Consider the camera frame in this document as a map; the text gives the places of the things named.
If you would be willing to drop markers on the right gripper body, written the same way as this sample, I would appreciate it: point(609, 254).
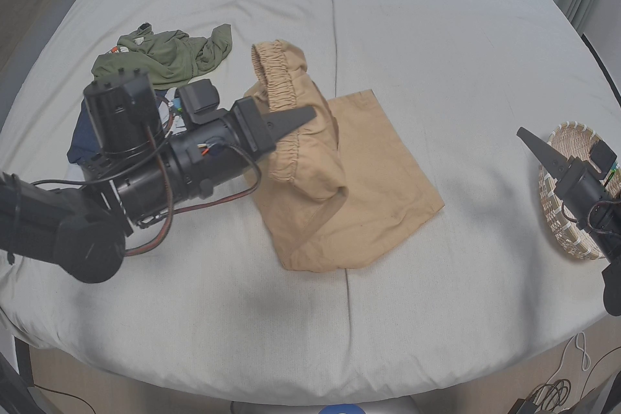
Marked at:
point(580, 189)

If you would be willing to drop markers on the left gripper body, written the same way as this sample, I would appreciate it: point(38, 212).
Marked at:
point(213, 160)

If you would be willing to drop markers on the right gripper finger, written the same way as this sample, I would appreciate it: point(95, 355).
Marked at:
point(546, 152)

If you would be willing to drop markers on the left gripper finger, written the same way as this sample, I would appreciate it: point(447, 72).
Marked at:
point(288, 123)

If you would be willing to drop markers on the tan shorts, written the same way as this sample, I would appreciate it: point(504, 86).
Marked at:
point(368, 169)

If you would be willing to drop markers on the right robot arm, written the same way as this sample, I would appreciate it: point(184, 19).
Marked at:
point(609, 227)

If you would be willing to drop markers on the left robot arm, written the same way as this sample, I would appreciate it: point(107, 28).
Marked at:
point(72, 227)

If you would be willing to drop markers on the round woven basket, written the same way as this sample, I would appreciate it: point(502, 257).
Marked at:
point(567, 237)

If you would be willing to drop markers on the green garment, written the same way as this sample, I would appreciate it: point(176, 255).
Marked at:
point(160, 58)

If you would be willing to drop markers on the dark blue garment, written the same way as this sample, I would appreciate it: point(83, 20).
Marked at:
point(80, 140)

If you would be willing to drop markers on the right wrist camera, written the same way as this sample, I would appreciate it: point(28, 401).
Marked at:
point(604, 155)

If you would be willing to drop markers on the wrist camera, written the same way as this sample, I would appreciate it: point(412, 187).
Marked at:
point(201, 101)
point(604, 155)

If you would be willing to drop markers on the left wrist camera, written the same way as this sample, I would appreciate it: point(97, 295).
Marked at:
point(201, 101)

